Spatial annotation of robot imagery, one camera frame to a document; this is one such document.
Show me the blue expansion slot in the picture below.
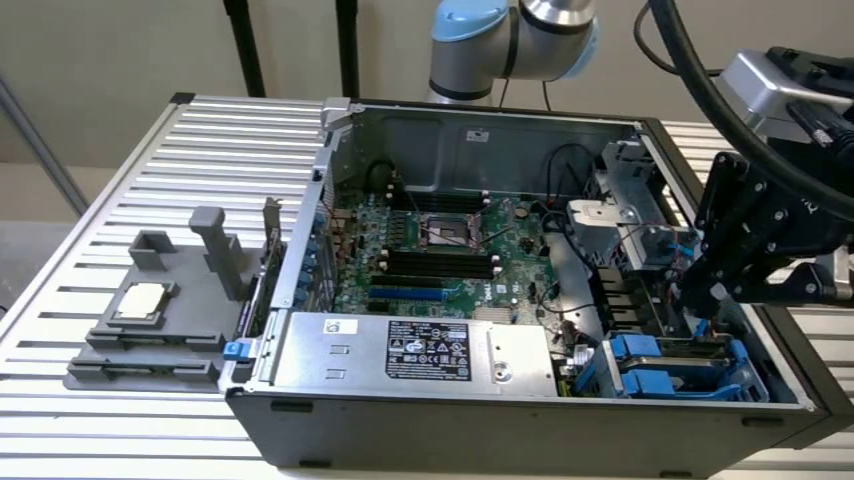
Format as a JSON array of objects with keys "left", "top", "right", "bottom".
[{"left": 368, "top": 287, "right": 447, "bottom": 302}]

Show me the disk with blue carrier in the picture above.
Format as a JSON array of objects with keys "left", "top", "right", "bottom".
[{"left": 618, "top": 349, "right": 759, "bottom": 401}]

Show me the white power supply label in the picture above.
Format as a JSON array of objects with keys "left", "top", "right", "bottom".
[{"left": 386, "top": 319, "right": 474, "bottom": 380}]

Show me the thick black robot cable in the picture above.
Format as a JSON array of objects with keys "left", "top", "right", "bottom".
[{"left": 650, "top": 0, "right": 854, "bottom": 222}]

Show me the grey metal pole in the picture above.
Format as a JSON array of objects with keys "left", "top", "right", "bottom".
[{"left": 0, "top": 74, "right": 90, "bottom": 217}]

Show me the blue disk bay carrier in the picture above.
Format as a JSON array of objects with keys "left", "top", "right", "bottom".
[{"left": 607, "top": 332, "right": 733, "bottom": 362}]

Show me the black looped wire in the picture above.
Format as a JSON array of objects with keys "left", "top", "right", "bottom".
[{"left": 542, "top": 143, "right": 603, "bottom": 206}]

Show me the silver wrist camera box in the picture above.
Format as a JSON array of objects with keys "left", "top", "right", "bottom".
[{"left": 718, "top": 47, "right": 854, "bottom": 147}]

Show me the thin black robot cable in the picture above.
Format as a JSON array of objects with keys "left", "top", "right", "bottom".
[{"left": 633, "top": 3, "right": 726, "bottom": 77}]

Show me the green motherboard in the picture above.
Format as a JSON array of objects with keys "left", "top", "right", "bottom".
[{"left": 326, "top": 192, "right": 593, "bottom": 326}]

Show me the silver CPU chip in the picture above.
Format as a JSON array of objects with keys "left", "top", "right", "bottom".
[{"left": 115, "top": 281, "right": 180, "bottom": 320}]

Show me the CPU socket metal frame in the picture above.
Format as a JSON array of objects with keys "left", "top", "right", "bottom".
[{"left": 412, "top": 212, "right": 487, "bottom": 250}]

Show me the red and blue disk wire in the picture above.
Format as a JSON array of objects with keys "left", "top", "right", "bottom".
[{"left": 657, "top": 234, "right": 703, "bottom": 286}]

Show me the black open PC case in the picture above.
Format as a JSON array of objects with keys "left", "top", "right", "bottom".
[{"left": 223, "top": 97, "right": 837, "bottom": 470}]

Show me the grey parts rack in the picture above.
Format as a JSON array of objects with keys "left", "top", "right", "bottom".
[{"left": 63, "top": 204, "right": 286, "bottom": 392}]

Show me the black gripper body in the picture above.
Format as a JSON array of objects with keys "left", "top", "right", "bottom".
[{"left": 725, "top": 160, "right": 854, "bottom": 262}]

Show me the black bundled power wire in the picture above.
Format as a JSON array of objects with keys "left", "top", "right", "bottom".
[{"left": 363, "top": 159, "right": 407, "bottom": 197}]

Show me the black graphics card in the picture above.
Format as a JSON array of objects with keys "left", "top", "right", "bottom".
[{"left": 240, "top": 196, "right": 287, "bottom": 337}]

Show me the metal disk bay cage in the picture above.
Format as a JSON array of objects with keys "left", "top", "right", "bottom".
[{"left": 565, "top": 139, "right": 702, "bottom": 274}]

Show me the green RAM stick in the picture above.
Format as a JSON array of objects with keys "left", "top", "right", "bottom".
[{"left": 83, "top": 367, "right": 202, "bottom": 377}]

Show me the black camera cable plug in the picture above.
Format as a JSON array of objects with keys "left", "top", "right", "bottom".
[{"left": 785, "top": 99, "right": 854, "bottom": 147}]

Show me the silver chipset heatsink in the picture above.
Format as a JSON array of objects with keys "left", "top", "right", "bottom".
[{"left": 472, "top": 306, "right": 521, "bottom": 325}]

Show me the silver power supply unit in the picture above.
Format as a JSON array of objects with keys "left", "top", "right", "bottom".
[{"left": 270, "top": 312, "right": 561, "bottom": 400}]

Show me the black stand post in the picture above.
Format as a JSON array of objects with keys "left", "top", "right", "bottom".
[
  {"left": 224, "top": 0, "right": 270, "bottom": 100},
  {"left": 332, "top": 0, "right": 363, "bottom": 100}
]

